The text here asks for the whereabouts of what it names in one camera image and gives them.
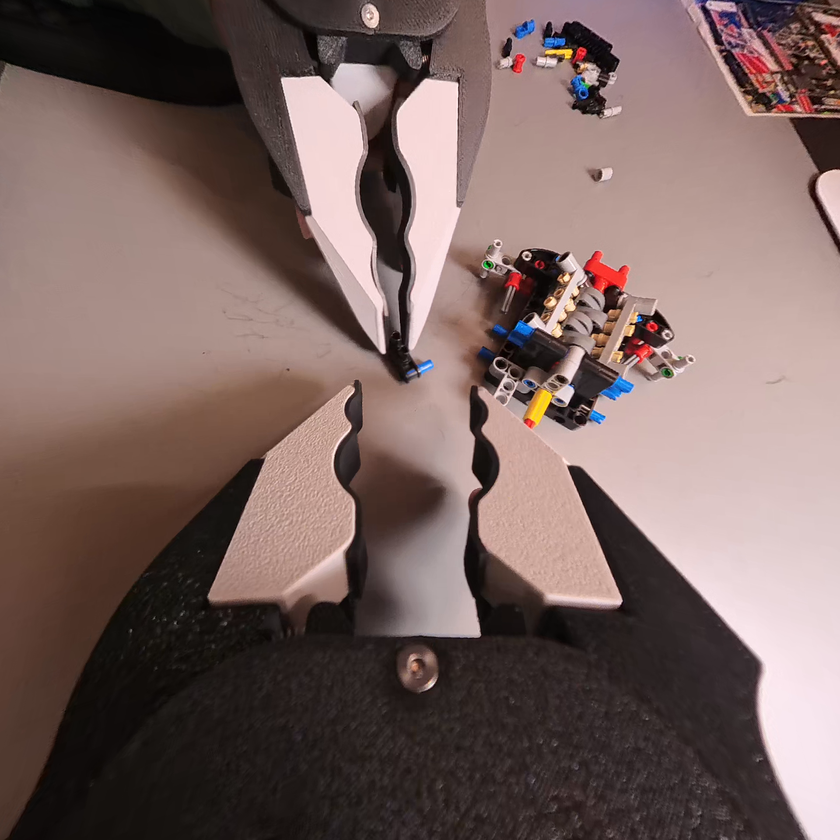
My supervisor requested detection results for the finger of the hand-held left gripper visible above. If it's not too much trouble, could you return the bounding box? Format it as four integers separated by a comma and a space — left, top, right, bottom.
281, 77, 389, 355
392, 79, 461, 352

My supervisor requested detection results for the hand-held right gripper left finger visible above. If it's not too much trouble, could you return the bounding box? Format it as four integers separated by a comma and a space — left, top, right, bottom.
209, 381, 366, 632

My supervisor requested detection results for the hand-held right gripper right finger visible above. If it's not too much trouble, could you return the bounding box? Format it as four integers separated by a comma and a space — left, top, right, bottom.
465, 386, 623, 632

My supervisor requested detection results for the lego car chassis assembly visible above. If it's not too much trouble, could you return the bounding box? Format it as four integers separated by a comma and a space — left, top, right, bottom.
476, 239, 697, 432

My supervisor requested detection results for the black lego beam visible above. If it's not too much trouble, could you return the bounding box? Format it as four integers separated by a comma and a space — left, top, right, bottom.
388, 331, 435, 383

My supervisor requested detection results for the pile of small lego pieces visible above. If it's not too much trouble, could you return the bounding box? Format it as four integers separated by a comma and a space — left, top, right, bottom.
495, 18, 623, 119

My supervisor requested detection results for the printed lego instruction booklet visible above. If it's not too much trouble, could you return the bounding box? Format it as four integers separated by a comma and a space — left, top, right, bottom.
682, 0, 840, 118

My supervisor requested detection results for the black chair armrest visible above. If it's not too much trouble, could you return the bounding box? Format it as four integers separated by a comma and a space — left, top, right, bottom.
0, 0, 244, 106

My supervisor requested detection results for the black mat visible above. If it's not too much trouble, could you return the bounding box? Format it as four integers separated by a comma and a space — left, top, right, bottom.
791, 115, 840, 175

